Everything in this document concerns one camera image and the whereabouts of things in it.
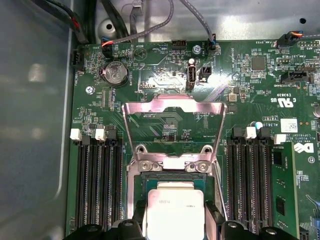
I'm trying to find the black cable bundle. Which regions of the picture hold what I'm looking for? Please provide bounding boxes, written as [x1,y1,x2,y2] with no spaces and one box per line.
[29,0,91,45]

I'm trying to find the internal USB port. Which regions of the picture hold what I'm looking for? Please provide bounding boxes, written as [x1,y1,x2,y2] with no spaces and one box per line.
[185,64,198,91]

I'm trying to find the black fan connector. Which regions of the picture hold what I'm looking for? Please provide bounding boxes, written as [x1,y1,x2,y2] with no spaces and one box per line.
[276,29,305,50]

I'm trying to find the CPU socket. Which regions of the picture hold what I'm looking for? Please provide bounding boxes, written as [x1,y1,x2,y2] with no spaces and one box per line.
[126,159,222,240]

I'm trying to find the black open PC case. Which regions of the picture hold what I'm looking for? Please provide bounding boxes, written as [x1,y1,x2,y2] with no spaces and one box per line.
[0,0,320,240]

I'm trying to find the green motherboard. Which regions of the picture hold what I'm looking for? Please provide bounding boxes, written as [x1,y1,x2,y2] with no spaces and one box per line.
[65,39,320,240]

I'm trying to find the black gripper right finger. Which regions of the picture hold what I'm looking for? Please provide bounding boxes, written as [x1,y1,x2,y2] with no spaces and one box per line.
[203,201,285,240]

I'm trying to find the black connector red wires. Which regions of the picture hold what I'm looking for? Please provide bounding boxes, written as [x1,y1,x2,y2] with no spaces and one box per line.
[101,36,115,60]

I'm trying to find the green RAM stick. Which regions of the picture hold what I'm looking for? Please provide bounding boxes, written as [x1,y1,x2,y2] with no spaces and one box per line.
[270,142,300,240]

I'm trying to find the grey braided wire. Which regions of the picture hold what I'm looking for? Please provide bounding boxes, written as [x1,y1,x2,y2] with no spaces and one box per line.
[101,0,175,48]
[179,0,216,43]

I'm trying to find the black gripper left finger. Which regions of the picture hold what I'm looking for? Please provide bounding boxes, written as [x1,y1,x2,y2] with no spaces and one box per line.
[65,199,149,240]

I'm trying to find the silver coin cell battery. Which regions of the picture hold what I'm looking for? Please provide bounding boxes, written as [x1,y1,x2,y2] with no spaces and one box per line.
[99,61,132,88]

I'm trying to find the silver CPU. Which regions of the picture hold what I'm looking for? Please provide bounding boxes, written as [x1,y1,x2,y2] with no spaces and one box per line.
[144,178,206,240]

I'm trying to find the metal locking lever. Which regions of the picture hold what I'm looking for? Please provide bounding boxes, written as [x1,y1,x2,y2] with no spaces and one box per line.
[214,171,229,222]

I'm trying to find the metal socket cover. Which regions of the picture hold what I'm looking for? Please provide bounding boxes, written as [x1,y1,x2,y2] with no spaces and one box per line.
[121,93,229,176]

